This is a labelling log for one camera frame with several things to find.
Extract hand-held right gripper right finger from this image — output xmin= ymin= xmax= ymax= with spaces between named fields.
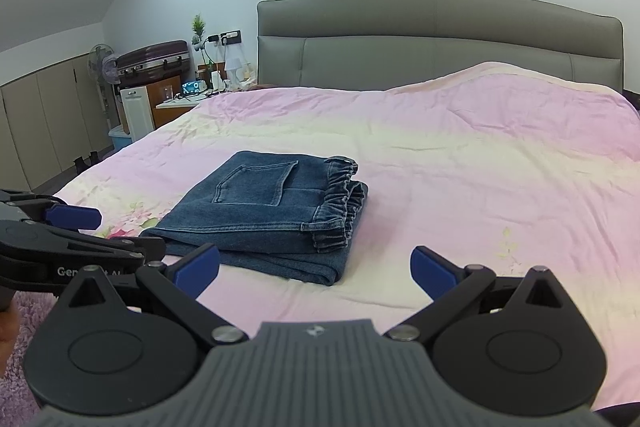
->
xmin=382 ymin=245 xmax=566 ymax=343

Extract person's left forearm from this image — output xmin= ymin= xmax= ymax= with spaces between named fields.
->
xmin=0 ymin=308 xmax=21 ymax=376

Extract small green potted plant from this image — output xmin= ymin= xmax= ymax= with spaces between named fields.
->
xmin=189 ymin=13 xmax=207 ymax=53

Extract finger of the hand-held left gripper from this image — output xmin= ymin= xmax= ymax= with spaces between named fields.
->
xmin=0 ymin=189 xmax=103 ymax=231
xmin=39 ymin=226 xmax=167 ymax=265

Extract white standing fan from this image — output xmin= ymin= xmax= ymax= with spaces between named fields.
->
xmin=87 ymin=42 xmax=121 ymax=128

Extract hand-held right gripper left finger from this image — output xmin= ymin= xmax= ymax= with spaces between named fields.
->
xmin=57 ymin=243 xmax=250 ymax=347

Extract white table lamp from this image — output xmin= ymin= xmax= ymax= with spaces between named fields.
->
xmin=223 ymin=56 xmax=241 ymax=88

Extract beige low wall cabinets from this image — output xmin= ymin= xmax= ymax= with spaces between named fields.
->
xmin=0 ymin=52 xmax=121 ymax=193

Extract black shoes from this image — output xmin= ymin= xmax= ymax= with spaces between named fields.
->
xmin=72 ymin=150 xmax=101 ymax=170

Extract purple shaggy rug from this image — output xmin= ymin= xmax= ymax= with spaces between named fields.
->
xmin=0 ymin=291 xmax=68 ymax=427

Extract maroon suitcase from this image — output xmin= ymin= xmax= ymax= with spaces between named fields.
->
xmin=116 ymin=40 xmax=192 ymax=83

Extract white floor appliance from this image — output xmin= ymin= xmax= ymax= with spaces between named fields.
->
xmin=120 ymin=86 xmax=155 ymax=143

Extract pink floral blanket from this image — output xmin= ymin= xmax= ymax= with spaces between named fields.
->
xmin=52 ymin=61 xmax=640 ymax=414

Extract white nightstand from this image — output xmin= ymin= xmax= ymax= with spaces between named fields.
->
xmin=155 ymin=89 xmax=227 ymax=110

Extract blue denim pants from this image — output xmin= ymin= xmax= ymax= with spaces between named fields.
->
xmin=140 ymin=150 xmax=370 ymax=287

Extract wooden cabinet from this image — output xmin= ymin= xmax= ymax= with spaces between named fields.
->
xmin=120 ymin=74 xmax=182 ymax=130

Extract blue plastic bin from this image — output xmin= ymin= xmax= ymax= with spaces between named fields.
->
xmin=108 ymin=125 xmax=132 ymax=154

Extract grey padded headboard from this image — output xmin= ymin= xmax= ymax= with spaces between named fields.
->
xmin=256 ymin=0 xmax=625 ymax=96

